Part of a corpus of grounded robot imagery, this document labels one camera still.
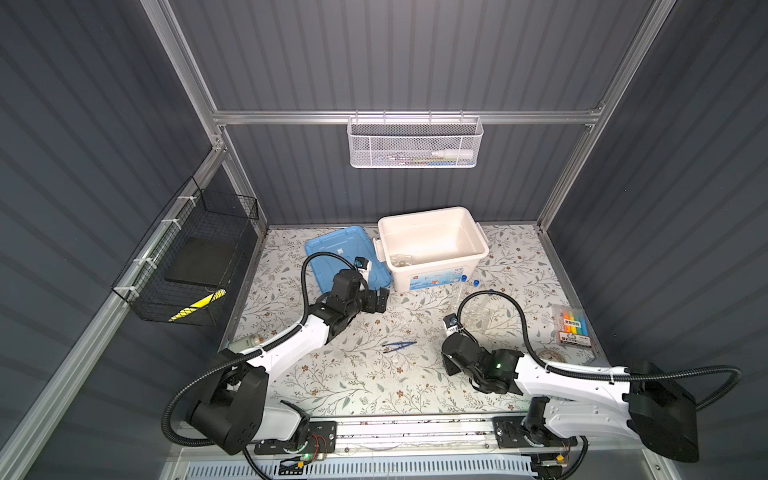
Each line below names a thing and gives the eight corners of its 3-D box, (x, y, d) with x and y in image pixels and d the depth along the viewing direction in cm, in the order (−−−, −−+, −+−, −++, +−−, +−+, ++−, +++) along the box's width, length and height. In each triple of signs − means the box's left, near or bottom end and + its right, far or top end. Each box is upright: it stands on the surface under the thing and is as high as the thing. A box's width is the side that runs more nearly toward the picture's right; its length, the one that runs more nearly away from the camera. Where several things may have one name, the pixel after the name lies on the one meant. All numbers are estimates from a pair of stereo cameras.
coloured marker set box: (557, 342, 91) (560, 340, 89) (551, 307, 99) (553, 304, 97) (591, 348, 90) (595, 346, 88) (583, 312, 98) (586, 309, 96)
